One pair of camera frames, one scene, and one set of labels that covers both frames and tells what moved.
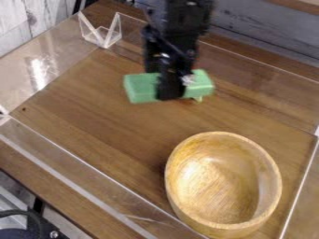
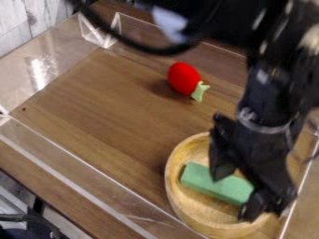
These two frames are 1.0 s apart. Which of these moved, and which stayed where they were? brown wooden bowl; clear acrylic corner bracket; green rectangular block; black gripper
Moved: black gripper; green rectangular block
Stayed: brown wooden bowl; clear acrylic corner bracket
